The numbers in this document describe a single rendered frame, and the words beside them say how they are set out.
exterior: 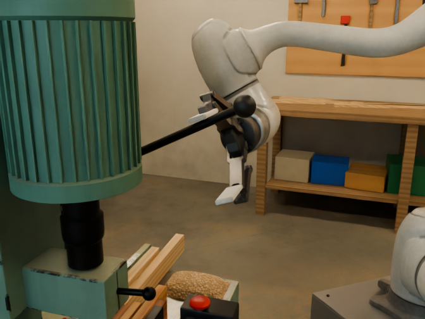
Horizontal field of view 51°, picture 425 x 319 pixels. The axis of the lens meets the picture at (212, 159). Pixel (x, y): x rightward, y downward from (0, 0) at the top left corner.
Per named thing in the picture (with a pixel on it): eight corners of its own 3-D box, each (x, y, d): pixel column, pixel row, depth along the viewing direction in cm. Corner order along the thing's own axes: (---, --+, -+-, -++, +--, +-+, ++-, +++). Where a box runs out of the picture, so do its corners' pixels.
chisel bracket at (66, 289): (108, 335, 64) (104, 281, 61) (25, 317, 68) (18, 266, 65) (131, 305, 71) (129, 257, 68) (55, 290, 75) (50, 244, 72)
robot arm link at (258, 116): (222, 112, 96) (214, 117, 90) (263, 100, 92) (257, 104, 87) (235, 152, 97) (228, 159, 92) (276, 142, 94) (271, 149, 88)
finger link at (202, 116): (219, 111, 75) (217, 107, 74) (205, 119, 68) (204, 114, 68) (202, 116, 76) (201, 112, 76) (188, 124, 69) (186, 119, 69)
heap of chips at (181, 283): (219, 306, 84) (219, 292, 83) (157, 294, 87) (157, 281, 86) (231, 282, 92) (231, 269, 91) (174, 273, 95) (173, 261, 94)
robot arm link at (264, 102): (240, 159, 97) (210, 106, 96) (255, 143, 112) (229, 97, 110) (283, 137, 93) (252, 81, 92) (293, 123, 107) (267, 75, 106)
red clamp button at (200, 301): (206, 313, 63) (206, 307, 62) (186, 309, 63) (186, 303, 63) (212, 301, 65) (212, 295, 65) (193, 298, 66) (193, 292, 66)
